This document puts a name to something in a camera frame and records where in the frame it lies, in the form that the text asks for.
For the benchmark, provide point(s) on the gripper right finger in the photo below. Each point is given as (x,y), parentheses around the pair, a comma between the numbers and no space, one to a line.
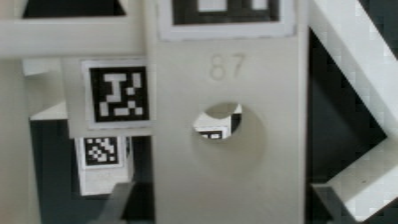
(333,204)

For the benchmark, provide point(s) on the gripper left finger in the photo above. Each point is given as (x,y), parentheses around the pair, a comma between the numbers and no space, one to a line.
(130,205)

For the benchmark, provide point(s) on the white chair leg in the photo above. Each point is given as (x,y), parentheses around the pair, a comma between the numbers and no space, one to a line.
(107,84)
(105,163)

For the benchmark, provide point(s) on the white chair back frame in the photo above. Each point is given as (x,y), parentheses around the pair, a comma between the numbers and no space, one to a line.
(228,98)

